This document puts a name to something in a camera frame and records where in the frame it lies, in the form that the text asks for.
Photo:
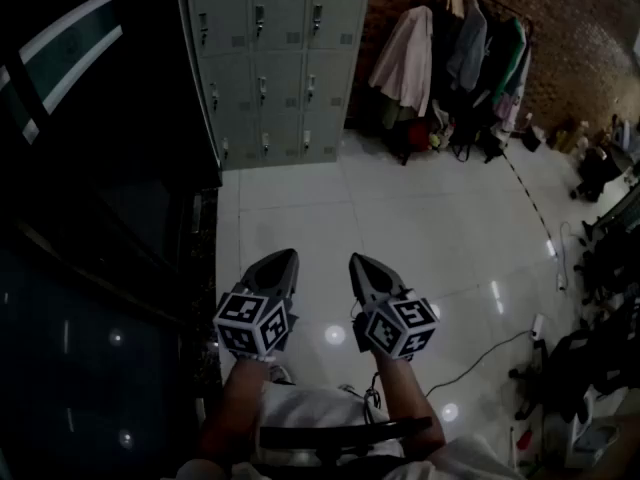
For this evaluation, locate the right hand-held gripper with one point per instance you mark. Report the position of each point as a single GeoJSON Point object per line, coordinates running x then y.
{"type": "Point", "coordinates": [395, 325]}

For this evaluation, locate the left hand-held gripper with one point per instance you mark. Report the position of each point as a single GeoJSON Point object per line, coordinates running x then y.
{"type": "Point", "coordinates": [250, 323]}

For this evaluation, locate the grey metal locker cabinet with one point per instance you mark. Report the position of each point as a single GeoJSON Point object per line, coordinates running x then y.
{"type": "Point", "coordinates": [280, 68]}

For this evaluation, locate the person's right forearm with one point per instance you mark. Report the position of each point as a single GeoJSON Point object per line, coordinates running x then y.
{"type": "Point", "coordinates": [410, 398]}

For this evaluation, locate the person's left forearm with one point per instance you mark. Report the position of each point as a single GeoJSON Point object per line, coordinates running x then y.
{"type": "Point", "coordinates": [240, 398]}

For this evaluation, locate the person's left white shoe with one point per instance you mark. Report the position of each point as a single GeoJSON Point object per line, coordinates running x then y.
{"type": "Point", "coordinates": [281, 374]}

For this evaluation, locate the person's white shirt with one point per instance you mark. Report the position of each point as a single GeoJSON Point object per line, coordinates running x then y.
{"type": "Point", "coordinates": [320, 408]}

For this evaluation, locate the red bag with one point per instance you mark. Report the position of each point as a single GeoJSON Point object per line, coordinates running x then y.
{"type": "Point", "coordinates": [419, 137]}

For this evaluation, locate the yellow plush toy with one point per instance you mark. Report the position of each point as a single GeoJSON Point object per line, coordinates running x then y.
{"type": "Point", "coordinates": [435, 141]}

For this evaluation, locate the black bag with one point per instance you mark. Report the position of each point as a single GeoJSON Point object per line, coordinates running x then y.
{"type": "Point", "coordinates": [465, 140]}

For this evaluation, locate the white power strip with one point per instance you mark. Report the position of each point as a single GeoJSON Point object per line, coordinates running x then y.
{"type": "Point", "coordinates": [538, 325]}

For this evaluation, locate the dark glass door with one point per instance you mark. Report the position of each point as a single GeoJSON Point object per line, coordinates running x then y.
{"type": "Point", "coordinates": [90, 218]}

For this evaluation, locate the pale pink hanging garment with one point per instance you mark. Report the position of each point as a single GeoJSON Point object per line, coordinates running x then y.
{"type": "Point", "coordinates": [510, 113]}

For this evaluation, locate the small red object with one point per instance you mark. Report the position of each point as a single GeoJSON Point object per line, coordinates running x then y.
{"type": "Point", "coordinates": [525, 440]}

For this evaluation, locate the black hanging garment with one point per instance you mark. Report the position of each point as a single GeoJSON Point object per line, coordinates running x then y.
{"type": "Point", "coordinates": [442, 68]}

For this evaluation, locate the black office chair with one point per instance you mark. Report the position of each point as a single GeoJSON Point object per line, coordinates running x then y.
{"type": "Point", "coordinates": [610, 273]}
{"type": "Point", "coordinates": [580, 368]}

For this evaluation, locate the black backpack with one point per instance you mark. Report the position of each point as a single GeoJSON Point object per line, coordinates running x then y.
{"type": "Point", "coordinates": [597, 173]}

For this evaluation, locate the grey hanging jacket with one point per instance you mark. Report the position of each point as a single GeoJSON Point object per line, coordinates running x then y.
{"type": "Point", "coordinates": [467, 48]}

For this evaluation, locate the green hanging garment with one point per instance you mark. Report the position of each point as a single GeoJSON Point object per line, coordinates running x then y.
{"type": "Point", "coordinates": [511, 58]}

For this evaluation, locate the beige hanging cloth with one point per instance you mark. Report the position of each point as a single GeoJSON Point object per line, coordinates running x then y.
{"type": "Point", "coordinates": [455, 3]}

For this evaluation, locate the black metal clothes rack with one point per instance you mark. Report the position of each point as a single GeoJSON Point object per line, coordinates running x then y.
{"type": "Point", "coordinates": [527, 20]}

